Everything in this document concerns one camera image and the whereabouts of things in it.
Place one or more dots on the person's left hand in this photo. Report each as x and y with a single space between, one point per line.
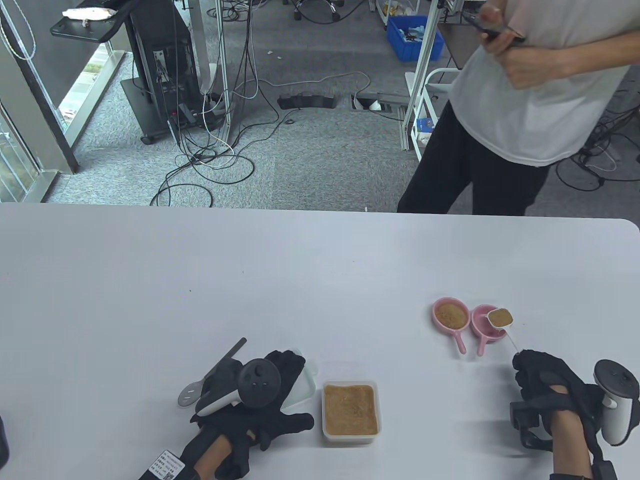
290 370

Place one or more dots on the black white hand controller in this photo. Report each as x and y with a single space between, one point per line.
615 380
260 385

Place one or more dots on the person's right hand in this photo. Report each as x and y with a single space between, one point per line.
550 372

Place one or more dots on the white plastic coffee spoon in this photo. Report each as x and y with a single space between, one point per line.
501 326

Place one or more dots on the black phone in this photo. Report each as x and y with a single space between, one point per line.
487 27

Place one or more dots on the grey disposable spoon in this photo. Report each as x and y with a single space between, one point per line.
190 395

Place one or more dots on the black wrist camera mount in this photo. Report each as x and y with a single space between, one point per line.
525 420

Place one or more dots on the black wrist band white label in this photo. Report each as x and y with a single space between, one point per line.
605 470
167 465

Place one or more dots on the person's left forearm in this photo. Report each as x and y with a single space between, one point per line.
212 455

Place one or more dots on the person's right forearm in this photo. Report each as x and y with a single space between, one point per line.
572 445

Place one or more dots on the brown top stand table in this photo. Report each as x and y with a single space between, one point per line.
455 45

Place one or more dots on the office chair wheel base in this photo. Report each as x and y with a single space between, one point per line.
330 7

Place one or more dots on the black tray shelf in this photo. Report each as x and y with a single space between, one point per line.
80 31

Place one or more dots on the clear container lid green seal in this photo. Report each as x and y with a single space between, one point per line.
305 385

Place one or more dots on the white rolling cart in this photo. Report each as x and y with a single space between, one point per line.
437 92

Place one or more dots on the scooped brown sugar granules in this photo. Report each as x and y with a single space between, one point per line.
450 316
500 317

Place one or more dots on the white cloth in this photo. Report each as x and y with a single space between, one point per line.
90 13

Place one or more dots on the silver metal frame post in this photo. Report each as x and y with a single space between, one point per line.
223 60
422 50

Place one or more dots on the grey floor socket box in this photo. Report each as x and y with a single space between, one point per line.
380 97

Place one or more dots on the black wheeled equipment stand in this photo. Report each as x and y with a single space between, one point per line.
160 30

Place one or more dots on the clear plastic sugar container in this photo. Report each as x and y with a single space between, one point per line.
350 441

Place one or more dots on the black power strip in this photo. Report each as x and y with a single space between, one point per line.
305 101

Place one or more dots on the blue plastic bin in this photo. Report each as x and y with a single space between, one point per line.
400 47

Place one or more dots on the blue white box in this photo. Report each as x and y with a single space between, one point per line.
424 125

